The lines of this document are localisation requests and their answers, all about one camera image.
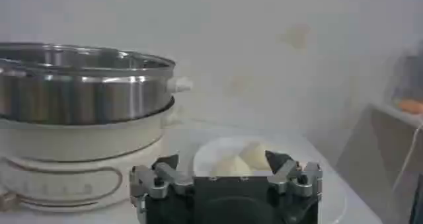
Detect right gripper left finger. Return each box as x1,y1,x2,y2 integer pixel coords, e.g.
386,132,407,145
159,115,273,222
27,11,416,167
129,153,196,200

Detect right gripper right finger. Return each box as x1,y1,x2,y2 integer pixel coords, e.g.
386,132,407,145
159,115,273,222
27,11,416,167
264,150,323,198

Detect white round plate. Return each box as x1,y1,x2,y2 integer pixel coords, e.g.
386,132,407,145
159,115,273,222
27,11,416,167
192,135,347,224

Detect grey side desk with goods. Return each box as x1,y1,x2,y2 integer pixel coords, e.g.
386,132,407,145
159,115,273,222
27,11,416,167
333,40,423,224

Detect steel steamer tier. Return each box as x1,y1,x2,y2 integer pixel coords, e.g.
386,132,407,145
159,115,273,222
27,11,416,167
0,42,194,126

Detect cream electric cooker base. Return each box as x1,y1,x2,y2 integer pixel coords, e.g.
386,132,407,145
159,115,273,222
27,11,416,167
0,96,183,213

